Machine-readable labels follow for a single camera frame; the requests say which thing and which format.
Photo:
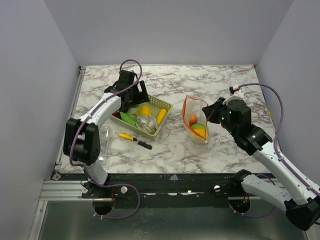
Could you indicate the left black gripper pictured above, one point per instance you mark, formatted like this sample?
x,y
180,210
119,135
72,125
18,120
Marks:
x,y
142,97

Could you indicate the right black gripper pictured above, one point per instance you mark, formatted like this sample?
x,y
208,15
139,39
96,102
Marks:
x,y
214,113

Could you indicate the yellow pear toy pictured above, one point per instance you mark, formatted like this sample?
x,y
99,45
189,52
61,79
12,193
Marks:
x,y
145,110

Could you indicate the clear zip top bag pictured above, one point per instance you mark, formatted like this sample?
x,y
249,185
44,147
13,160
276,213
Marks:
x,y
194,105

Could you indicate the orange peach toy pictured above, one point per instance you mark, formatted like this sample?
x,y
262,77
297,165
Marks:
x,y
192,119

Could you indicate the green cabbage toy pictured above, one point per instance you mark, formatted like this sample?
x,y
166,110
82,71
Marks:
x,y
198,126

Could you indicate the yellow orange round fruit toy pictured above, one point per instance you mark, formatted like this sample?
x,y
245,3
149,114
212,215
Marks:
x,y
199,136

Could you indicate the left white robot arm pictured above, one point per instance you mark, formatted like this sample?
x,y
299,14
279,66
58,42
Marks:
x,y
82,136

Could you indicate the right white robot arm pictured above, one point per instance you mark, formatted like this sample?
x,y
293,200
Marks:
x,y
299,198

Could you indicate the pale green perforated basket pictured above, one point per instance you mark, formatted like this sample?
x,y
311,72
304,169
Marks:
x,y
156,105

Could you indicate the yellow corn toy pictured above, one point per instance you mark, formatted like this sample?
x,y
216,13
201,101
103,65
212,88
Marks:
x,y
161,115

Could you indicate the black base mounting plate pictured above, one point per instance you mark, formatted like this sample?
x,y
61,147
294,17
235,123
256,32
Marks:
x,y
162,191

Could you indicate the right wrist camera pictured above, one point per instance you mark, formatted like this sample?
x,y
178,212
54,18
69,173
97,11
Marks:
x,y
236,93

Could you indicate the yellow handled black brush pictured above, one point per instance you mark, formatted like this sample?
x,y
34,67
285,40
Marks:
x,y
140,143

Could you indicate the aluminium frame rail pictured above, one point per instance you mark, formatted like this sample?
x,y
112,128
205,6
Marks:
x,y
61,191

